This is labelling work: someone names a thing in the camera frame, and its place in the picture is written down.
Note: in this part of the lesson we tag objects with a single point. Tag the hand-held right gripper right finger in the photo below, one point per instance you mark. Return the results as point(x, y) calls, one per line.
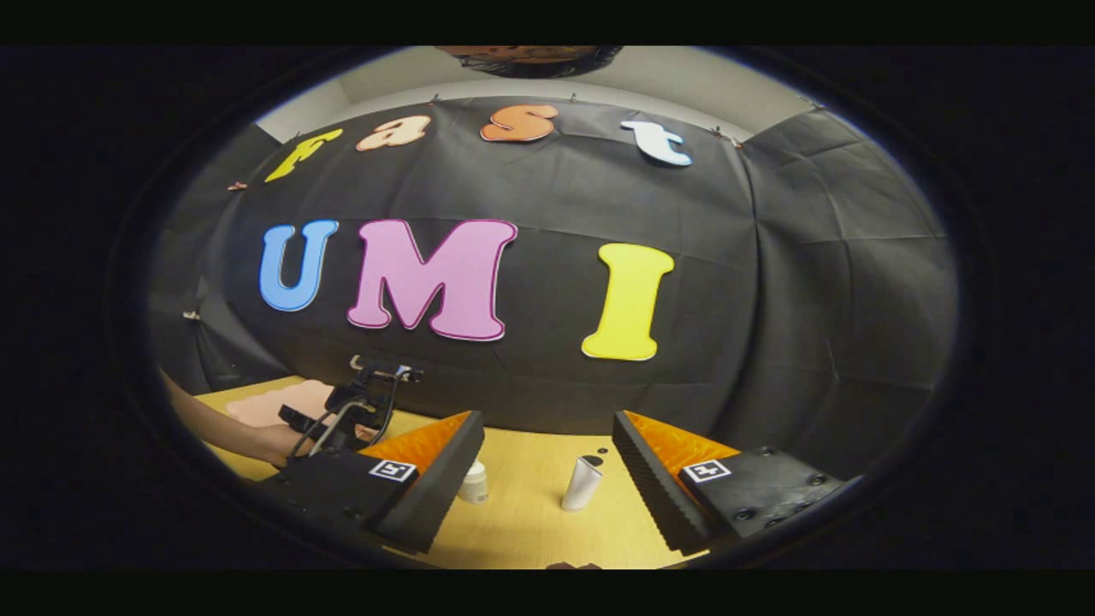
point(650, 488)

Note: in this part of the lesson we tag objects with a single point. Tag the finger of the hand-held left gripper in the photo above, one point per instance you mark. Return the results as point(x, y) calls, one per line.
point(299, 419)

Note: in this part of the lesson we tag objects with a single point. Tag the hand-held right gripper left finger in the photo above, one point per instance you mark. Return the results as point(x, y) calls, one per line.
point(440, 488)

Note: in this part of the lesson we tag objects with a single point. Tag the white pump bottle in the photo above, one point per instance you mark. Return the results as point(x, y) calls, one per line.
point(476, 488)

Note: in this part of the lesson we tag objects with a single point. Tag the pink suitcase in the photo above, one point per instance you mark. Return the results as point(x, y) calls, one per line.
point(265, 406)

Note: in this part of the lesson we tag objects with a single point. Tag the white squeeze tube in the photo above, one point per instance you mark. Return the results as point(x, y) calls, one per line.
point(582, 483)

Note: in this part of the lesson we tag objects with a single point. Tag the black backdrop cloth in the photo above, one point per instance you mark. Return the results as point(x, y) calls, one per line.
point(770, 299)

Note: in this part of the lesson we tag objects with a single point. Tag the person's head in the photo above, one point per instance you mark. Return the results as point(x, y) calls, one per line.
point(530, 64)

